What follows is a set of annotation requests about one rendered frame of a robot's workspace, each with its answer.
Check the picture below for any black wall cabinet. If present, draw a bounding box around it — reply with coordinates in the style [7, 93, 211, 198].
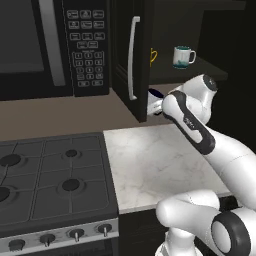
[148, 0, 248, 86]

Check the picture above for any white cabinet door handle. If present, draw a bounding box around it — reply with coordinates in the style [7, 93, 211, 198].
[127, 15, 142, 101]

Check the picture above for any white and teal mug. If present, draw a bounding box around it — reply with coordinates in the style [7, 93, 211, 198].
[172, 45, 198, 70]

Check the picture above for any black stove knob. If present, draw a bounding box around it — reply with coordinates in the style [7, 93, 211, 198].
[8, 238, 27, 253]
[68, 228, 85, 243]
[38, 232, 57, 248]
[96, 223, 113, 238]

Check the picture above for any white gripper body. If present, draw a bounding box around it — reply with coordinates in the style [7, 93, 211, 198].
[147, 97, 165, 117]

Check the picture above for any black microwave oven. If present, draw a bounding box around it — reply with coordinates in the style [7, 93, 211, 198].
[0, 0, 111, 102]

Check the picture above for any black gas stove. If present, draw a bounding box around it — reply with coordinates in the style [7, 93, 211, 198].
[0, 131, 120, 256]

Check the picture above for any black base cabinet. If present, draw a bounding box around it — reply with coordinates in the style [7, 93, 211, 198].
[118, 195, 240, 256]

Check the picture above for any grey microwave handle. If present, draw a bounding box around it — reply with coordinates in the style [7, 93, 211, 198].
[37, 0, 67, 87]

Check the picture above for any black cabinet door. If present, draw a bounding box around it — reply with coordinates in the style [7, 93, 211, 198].
[109, 0, 155, 124]
[213, 0, 256, 152]

